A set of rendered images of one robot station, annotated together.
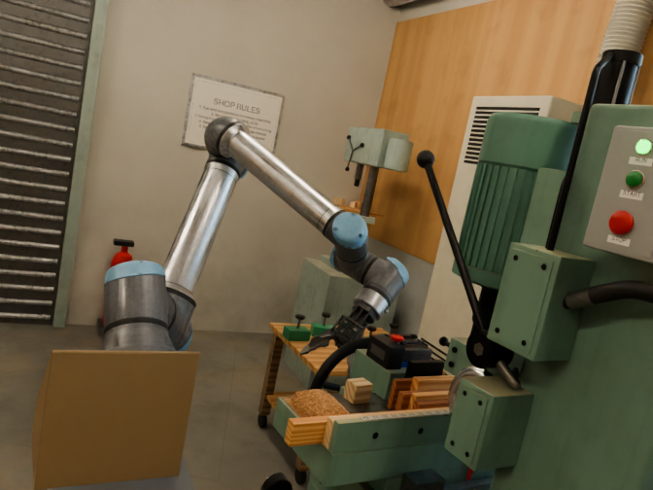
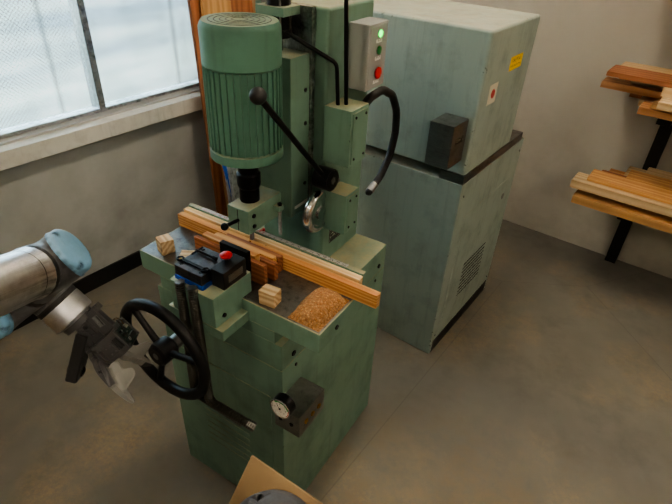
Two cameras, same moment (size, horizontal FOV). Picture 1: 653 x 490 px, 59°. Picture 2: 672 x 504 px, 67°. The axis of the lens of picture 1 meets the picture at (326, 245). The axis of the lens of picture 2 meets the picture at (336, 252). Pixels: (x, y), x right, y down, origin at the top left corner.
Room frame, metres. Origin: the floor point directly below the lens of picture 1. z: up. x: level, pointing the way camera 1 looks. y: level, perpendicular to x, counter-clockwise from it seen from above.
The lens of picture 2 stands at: (1.43, 0.80, 1.72)
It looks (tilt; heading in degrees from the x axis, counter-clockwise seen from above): 34 degrees down; 242
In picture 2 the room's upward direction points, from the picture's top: 3 degrees clockwise
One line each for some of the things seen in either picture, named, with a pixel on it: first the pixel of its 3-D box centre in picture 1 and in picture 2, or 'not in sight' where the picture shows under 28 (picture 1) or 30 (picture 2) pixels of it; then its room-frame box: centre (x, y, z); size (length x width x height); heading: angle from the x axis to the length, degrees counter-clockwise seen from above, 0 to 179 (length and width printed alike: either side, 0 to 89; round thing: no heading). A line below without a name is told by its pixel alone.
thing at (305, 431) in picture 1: (441, 419); (269, 255); (1.06, -0.28, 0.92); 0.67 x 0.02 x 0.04; 122
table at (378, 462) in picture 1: (412, 415); (236, 286); (1.16, -0.25, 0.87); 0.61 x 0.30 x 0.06; 122
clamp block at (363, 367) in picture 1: (393, 378); (212, 289); (1.24, -0.21, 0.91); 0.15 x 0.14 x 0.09; 122
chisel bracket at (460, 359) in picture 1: (482, 370); (256, 211); (1.07, -0.34, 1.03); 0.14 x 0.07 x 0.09; 32
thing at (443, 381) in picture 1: (445, 393); (231, 254); (1.16, -0.31, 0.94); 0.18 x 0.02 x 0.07; 122
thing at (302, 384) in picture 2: not in sight; (300, 407); (1.07, -0.04, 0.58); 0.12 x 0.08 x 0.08; 32
